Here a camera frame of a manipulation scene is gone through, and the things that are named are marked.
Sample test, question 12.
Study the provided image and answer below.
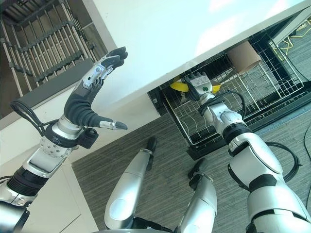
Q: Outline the robot left leg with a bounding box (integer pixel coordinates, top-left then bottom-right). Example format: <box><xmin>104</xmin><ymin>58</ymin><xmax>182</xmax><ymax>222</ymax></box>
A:
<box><xmin>104</xmin><ymin>149</ymin><xmax>154</xmax><ymax>230</ymax></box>

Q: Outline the dark grey sink rim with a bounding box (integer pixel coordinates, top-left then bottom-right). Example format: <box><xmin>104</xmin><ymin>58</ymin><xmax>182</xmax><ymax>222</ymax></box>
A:
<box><xmin>11</xmin><ymin>59</ymin><xmax>96</xmax><ymax>110</ymax></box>

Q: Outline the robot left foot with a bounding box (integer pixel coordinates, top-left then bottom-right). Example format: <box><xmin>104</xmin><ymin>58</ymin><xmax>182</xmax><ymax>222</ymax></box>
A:
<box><xmin>145</xmin><ymin>136</ymin><xmax>158</xmax><ymax>171</ymax></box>

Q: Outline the white table frame bar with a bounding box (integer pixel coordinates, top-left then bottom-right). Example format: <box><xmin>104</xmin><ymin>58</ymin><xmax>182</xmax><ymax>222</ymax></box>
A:
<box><xmin>275</xmin><ymin>2</ymin><xmax>311</xmax><ymax>44</ymax></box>

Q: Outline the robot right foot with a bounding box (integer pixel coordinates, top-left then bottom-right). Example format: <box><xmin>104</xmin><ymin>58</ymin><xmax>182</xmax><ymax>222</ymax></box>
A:
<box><xmin>188</xmin><ymin>158</ymin><xmax>206</xmax><ymax>188</ymax></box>

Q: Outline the robot right leg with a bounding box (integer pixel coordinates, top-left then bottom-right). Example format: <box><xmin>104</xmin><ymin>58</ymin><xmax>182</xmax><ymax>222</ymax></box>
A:
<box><xmin>176</xmin><ymin>174</ymin><xmax>218</xmax><ymax>233</ymax></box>

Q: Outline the robot leg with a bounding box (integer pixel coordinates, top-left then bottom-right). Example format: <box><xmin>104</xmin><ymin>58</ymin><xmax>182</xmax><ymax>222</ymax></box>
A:
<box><xmin>104</xmin><ymin>149</ymin><xmax>154</xmax><ymax>230</ymax></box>
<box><xmin>176</xmin><ymin>174</ymin><xmax>218</xmax><ymax>233</ymax></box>

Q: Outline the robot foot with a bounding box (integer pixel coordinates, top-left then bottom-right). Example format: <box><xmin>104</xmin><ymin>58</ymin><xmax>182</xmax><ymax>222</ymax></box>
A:
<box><xmin>188</xmin><ymin>158</ymin><xmax>206</xmax><ymax>188</ymax></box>
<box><xmin>145</xmin><ymin>136</ymin><xmax>158</xmax><ymax>171</ymax></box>

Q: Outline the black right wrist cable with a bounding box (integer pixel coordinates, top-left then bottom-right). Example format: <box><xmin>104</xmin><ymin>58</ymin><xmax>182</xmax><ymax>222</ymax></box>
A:
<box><xmin>199</xmin><ymin>89</ymin><xmax>247</xmax><ymax>120</ymax></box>

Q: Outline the metal sink drying rack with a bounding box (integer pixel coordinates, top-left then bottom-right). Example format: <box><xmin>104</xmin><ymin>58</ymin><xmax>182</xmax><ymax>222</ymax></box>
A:
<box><xmin>0</xmin><ymin>0</ymin><xmax>98</xmax><ymax>98</ymax></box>

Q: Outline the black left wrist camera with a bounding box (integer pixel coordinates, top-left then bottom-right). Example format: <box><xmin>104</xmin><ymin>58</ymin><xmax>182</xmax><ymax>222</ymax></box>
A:
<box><xmin>79</xmin><ymin>130</ymin><xmax>99</xmax><ymax>149</ymax></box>

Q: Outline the wire dishwasher rack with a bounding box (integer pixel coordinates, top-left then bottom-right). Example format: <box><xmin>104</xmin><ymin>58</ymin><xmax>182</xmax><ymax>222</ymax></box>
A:
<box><xmin>161</xmin><ymin>31</ymin><xmax>305</xmax><ymax>147</ymax></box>

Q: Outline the brown cardboard cylinder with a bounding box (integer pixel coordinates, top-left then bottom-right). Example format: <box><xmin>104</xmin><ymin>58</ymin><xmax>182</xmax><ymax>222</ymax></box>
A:
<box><xmin>227</xmin><ymin>40</ymin><xmax>262</xmax><ymax>75</ymax></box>

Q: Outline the black dishwasher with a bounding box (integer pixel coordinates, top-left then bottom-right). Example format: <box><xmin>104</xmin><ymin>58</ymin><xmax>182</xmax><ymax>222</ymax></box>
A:
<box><xmin>147</xmin><ymin>4</ymin><xmax>311</xmax><ymax>161</ymax></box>

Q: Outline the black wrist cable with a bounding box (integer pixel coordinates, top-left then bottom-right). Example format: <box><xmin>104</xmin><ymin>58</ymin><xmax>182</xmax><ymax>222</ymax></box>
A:
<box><xmin>9</xmin><ymin>100</ymin><xmax>62</xmax><ymax>137</ymax></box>
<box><xmin>199</xmin><ymin>89</ymin><xmax>247</xmax><ymax>120</ymax></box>

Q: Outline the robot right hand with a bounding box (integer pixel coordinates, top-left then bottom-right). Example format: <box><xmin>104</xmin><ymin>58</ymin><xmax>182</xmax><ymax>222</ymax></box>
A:
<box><xmin>179</xmin><ymin>71</ymin><xmax>216</xmax><ymax>101</ymax></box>

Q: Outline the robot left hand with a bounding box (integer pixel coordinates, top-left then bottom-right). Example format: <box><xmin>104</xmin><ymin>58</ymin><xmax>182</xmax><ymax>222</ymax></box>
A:
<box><xmin>63</xmin><ymin>47</ymin><xmax>129</xmax><ymax>131</ymax></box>

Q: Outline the black right arm cable loop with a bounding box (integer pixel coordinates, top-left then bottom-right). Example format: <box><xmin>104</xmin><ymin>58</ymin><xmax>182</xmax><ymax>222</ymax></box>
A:
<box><xmin>264</xmin><ymin>142</ymin><xmax>303</xmax><ymax>185</ymax></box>

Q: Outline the yellow floor cable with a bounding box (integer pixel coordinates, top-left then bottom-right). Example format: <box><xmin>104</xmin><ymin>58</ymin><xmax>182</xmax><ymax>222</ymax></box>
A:
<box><xmin>272</xmin><ymin>19</ymin><xmax>311</xmax><ymax>62</ymax></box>

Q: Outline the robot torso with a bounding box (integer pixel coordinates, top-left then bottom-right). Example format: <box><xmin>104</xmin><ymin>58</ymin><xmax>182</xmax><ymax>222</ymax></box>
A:
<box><xmin>92</xmin><ymin>215</ymin><xmax>176</xmax><ymax>233</ymax></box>

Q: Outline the black floor cable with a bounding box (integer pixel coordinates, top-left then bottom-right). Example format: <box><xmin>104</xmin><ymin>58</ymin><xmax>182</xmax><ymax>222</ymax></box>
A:
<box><xmin>302</xmin><ymin>131</ymin><xmax>311</xmax><ymax>171</ymax></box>

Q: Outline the yellow bowl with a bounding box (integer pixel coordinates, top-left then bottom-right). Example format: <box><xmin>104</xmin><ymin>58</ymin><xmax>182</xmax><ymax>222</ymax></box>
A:
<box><xmin>170</xmin><ymin>81</ymin><xmax>222</xmax><ymax>94</ymax></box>

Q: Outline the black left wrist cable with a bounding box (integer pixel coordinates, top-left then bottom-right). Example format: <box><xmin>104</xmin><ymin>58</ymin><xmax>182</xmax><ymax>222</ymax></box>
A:
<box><xmin>9</xmin><ymin>100</ymin><xmax>62</xmax><ymax>137</ymax></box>

